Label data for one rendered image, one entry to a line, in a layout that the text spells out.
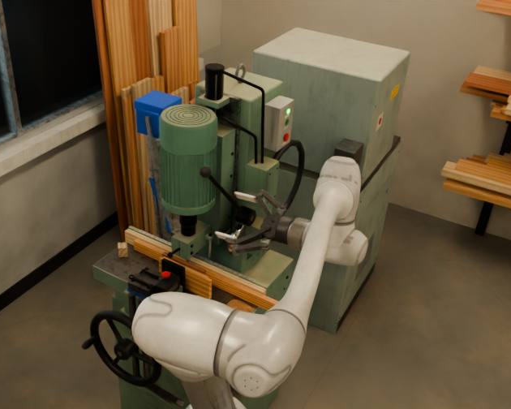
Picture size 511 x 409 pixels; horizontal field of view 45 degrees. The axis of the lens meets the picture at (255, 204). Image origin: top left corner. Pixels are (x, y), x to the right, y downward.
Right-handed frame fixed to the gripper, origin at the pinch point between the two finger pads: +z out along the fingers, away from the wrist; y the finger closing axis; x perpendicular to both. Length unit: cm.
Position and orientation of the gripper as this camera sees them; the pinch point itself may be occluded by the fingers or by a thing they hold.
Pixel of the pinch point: (229, 214)
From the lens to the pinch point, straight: 178.1
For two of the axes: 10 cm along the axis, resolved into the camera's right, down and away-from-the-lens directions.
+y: 3.9, -8.5, 3.6
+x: -2.7, -4.8, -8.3
